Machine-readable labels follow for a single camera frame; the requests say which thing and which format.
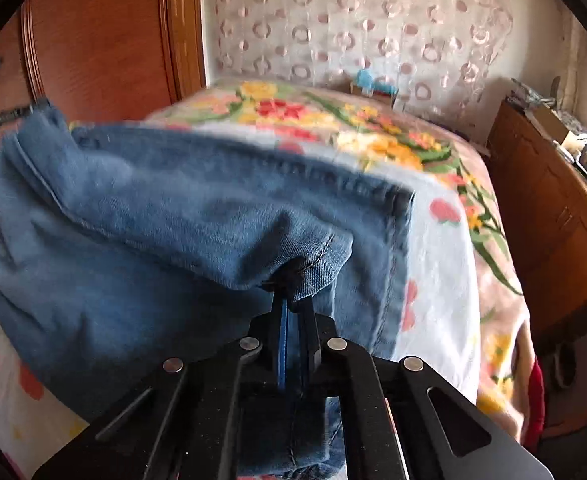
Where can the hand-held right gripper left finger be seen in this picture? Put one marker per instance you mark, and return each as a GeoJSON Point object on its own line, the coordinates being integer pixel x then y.
{"type": "Point", "coordinates": [283, 350]}

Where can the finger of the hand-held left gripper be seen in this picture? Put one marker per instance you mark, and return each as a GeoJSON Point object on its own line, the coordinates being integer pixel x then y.
{"type": "Point", "coordinates": [13, 114]}

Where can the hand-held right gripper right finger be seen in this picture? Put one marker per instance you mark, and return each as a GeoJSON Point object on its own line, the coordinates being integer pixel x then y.
{"type": "Point", "coordinates": [306, 340]}

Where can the blue denim pants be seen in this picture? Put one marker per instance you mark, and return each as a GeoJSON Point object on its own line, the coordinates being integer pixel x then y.
{"type": "Point", "coordinates": [148, 220]}

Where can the wooden headboard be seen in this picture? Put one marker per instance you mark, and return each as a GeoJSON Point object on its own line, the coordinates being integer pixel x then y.
{"type": "Point", "coordinates": [98, 35]}

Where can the floral blanket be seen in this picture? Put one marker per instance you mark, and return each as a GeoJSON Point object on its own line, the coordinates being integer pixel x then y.
{"type": "Point", "coordinates": [438, 285]}

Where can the red cloth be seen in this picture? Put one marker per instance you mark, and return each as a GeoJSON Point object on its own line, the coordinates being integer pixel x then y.
{"type": "Point", "coordinates": [536, 400]}

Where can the dark slipper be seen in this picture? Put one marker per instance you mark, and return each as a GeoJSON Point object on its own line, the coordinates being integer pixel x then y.
{"type": "Point", "coordinates": [564, 365]}

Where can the small box with blue bag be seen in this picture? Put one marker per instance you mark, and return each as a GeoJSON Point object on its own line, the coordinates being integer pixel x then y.
{"type": "Point", "coordinates": [373, 87]}

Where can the wooden dresser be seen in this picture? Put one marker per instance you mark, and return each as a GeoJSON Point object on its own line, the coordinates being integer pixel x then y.
{"type": "Point", "coordinates": [548, 210]}

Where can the circle patterned curtain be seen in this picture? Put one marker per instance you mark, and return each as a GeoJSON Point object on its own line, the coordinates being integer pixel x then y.
{"type": "Point", "coordinates": [348, 20]}

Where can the pile of papers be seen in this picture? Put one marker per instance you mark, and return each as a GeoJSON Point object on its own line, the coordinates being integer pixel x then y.
{"type": "Point", "coordinates": [526, 95]}

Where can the cardboard box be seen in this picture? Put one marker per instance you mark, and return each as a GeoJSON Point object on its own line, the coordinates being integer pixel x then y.
{"type": "Point", "coordinates": [563, 125]}

